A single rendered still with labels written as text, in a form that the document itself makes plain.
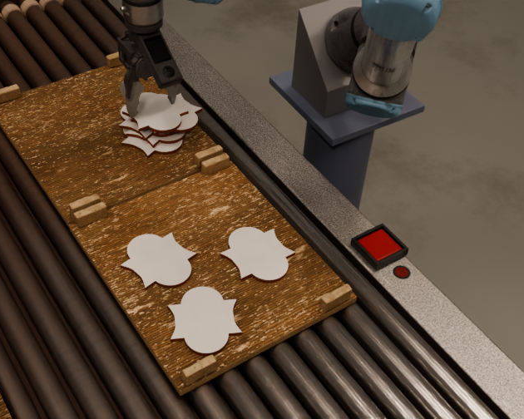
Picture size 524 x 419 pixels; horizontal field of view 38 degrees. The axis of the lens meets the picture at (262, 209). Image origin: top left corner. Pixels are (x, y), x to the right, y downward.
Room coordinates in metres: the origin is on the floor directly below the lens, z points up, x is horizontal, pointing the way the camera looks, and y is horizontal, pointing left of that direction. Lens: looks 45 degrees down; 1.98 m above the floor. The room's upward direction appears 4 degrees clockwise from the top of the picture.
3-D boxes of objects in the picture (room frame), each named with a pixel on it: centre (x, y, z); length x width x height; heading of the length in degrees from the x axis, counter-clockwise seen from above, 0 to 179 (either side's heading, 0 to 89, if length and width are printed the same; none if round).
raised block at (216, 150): (1.15, 0.11, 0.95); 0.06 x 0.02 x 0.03; 127
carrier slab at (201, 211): (0.89, 0.09, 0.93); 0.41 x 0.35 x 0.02; 37
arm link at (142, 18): (1.25, 0.25, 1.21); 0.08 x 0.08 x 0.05
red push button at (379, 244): (0.96, -0.22, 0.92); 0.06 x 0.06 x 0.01; 37
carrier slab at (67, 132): (1.22, 0.34, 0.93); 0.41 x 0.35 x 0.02; 37
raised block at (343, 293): (0.82, -0.14, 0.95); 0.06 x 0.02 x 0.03; 127
